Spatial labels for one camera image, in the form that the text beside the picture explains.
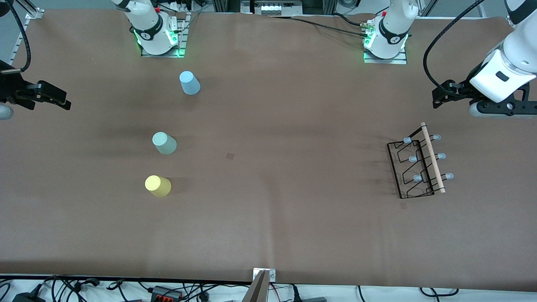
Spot black power adapter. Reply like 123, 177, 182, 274
12, 289, 47, 302

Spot pale green plastic cup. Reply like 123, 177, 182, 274
152, 132, 177, 155

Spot grey aluminium profile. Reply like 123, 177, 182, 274
241, 269, 271, 302

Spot yellow plastic cup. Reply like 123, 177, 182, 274
145, 175, 172, 198

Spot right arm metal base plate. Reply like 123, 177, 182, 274
140, 12, 188, 58

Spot light blue plastic cup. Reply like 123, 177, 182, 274
179, 70, 201, 96

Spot slotted aluminium side rail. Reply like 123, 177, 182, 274
8, 8, 44, 65

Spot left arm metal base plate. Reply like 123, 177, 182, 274
363, 47, 408, 65

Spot black wire cup holder rack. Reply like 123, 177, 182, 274
386, 122, 454, 199

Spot short black table cable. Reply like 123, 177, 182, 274
331, 13, 365, 28

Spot white power strip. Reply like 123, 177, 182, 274
159, 0, 198, 13

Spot long black table cable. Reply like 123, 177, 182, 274
268, 15, 370, 39

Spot brown table cover sheet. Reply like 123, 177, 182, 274
0, 8, 537, 292

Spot black orange power brick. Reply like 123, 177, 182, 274
151, 285, 183, 301

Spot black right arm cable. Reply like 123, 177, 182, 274
3, 0, 32, 74

